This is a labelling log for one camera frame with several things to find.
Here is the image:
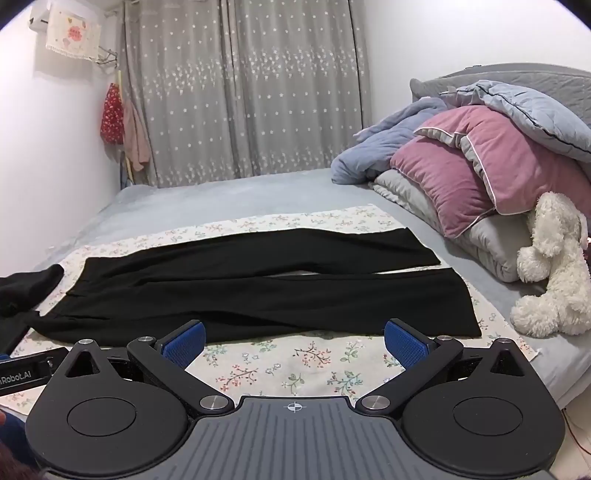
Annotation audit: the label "pink pillow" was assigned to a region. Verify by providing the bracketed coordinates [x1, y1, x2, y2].
[390, 137, 502, 239]
[414, 105, 591, 217]

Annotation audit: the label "black pants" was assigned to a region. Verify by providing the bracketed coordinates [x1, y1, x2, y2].
[34, 227, 483, 347]

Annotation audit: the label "floral printed cloth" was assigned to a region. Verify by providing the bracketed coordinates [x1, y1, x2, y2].
[9, 203, 546, 411]

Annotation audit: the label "crumpled black garment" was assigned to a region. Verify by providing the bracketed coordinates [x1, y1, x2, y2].
[0, 264, 64, 319]

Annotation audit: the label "folded black garment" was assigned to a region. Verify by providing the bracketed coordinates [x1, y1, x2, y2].
[0, 310, 41, 356]

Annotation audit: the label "pink hanging garment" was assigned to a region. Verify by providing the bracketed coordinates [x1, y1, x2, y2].
[122, 99, 152, 174]

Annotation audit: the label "red floral hanging garment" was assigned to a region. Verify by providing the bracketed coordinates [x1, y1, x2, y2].
[100, 83, 125, 146]

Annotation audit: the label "white air conditioner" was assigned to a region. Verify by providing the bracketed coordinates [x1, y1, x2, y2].
[28, 0, 125, 32]

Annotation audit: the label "grey star-patterned curtain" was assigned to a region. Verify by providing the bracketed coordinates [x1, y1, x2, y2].
[121, 0, 374, 189]

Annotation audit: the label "red cable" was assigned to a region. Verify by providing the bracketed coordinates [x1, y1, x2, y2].
[564, 405, 591, 464]

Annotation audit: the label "white embroidered cover cloth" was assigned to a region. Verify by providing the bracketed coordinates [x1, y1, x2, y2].
[45, 2, 103, 60]

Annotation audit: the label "white plush toy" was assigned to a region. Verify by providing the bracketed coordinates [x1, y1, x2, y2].
[510, 191, 591, 337]

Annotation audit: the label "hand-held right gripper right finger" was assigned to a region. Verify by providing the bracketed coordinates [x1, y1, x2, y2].
[355, 318, 529, 414]

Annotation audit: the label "grey padded headboard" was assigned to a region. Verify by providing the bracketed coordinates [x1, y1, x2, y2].
[410, 64, 591, 132]

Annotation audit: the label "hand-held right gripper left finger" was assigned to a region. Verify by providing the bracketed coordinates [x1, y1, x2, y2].
[62, 320, 234, 414]

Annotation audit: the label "yellow pole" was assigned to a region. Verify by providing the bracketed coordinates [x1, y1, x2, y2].
[117, 69, 136, 186]

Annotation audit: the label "light blue piped pillow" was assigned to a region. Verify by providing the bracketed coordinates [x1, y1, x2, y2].
[441, 80, 591, 156]

